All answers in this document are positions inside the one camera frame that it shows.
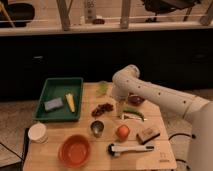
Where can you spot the black office chair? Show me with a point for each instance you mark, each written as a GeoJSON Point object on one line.
{"type": "Point", "coordinates": [168, 6]}

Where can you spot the green plastic tray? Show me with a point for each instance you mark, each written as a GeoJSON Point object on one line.
{"type": "Point", "coordinates": [58, 88]}

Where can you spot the grey blue sponge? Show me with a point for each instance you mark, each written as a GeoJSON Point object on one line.
{"type": "Point", "coordinates": [53, 104]}

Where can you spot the green chili pepper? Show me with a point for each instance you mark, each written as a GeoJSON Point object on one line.
{"type": "Point", "coordinates": [133, 111]}

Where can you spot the white paper cup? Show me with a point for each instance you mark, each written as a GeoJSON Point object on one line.
{"type": "Point", "coordinates": [38, 133]}

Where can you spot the dark red grape bunch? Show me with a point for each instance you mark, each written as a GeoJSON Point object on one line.
{"type": "Point", "coordinates": [101, 109]}

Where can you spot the black chair left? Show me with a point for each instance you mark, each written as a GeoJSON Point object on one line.
{"type": "Point", "coordinates": [20, 13]}

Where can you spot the white black dish brush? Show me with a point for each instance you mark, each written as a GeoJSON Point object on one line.
{"type": "Point", "coordinates": [117, 150]}

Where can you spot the wooden block brush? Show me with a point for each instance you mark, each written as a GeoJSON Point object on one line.
{"type": "Point", "coordinates": [147, 134]}

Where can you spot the small metal cup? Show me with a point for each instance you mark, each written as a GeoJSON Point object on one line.
{"type": "Point", "coordinates": [97, 128]}

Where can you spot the dark maroon bowl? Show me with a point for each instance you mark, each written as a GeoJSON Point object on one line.
{"type": "Point", "coordinates": [135, 100]}

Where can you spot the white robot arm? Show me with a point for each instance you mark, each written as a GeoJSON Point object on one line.
{"type": "Point", "coordinates": [194, 109]}

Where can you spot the red orange bowl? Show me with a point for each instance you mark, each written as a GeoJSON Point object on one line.
{"type": "Point", "coordinates": [75, 151]}

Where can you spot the green translucent cup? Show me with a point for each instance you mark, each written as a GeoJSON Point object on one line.
{"type": "Point", "coordinates": [102, 88]}

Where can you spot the orange fruit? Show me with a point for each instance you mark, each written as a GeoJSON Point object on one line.
{"type": "Point", "coordinates": [122, 132]}

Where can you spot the yellow corn piece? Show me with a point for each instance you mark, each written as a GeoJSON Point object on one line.
{"type": "Point", "coordinates": [70, 101]}

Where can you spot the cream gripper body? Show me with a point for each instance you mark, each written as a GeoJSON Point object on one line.
{"type": "Point", "coordinates": [120, 107]}

